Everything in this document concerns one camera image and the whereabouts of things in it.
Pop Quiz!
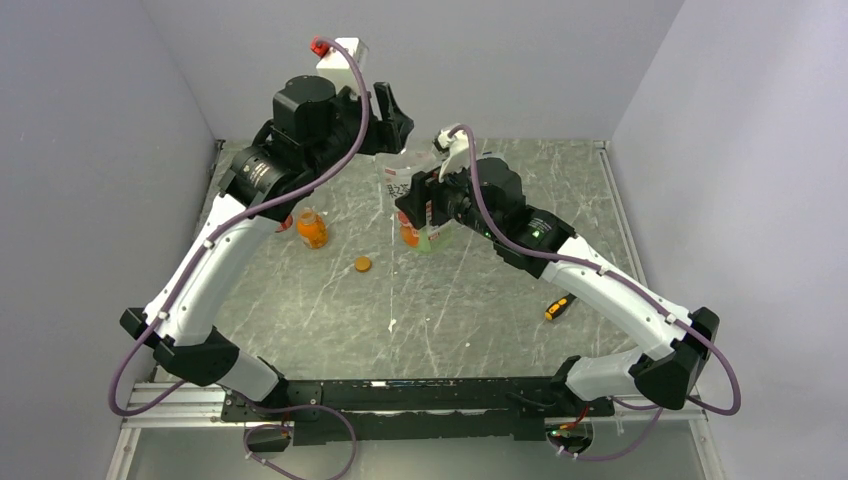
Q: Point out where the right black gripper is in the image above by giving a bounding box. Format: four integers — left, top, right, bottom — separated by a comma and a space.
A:
396, 152, 501, 242

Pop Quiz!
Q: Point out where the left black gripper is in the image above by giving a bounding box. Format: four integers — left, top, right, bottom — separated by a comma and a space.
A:
305, 82, 413, 180

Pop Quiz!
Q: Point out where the large clear tea bottle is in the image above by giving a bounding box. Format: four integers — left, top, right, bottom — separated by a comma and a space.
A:
376, 149, 452, 253

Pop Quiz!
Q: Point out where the small red label bottle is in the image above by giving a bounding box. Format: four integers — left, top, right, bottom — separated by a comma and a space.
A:
275, 215, 295, 233

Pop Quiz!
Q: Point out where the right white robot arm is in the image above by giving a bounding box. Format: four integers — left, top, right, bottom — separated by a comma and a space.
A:
395, 157, 719, 415

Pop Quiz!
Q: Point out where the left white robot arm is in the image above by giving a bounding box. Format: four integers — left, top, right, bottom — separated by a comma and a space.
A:
120, 75, 414, 420

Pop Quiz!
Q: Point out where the orange bottle cap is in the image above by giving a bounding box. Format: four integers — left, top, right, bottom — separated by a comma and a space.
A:
354, 256, 372, 273

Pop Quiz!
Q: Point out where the clear plastic screw box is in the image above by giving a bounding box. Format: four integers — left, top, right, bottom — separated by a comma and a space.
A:
482, 151, 507, 164

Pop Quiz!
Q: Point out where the orange juice bottle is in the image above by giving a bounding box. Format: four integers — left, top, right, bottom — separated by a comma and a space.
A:
296, 208, 329, 249

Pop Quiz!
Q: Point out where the orange black screwdriver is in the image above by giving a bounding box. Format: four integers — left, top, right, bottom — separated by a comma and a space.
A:
544, 294, 577, 321

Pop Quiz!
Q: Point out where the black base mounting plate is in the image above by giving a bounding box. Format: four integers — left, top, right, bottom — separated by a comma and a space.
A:
220, 376, 615, 446

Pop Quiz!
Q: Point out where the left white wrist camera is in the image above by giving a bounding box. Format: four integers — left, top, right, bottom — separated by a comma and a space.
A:
310, 37, 369, 96

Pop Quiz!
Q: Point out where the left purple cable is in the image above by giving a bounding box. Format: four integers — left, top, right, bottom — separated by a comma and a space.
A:
107, 37, 371, 419

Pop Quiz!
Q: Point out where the purple cable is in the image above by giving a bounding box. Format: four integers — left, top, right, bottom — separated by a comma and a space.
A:
445, 123, 742, 417
107, 37, 371, 419

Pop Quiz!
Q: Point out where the aluminium rail frame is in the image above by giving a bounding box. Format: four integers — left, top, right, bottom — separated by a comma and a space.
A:
107, 383, 729, 479

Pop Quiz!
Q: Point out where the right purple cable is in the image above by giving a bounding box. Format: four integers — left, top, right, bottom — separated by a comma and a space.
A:
445, 123, 742, 417

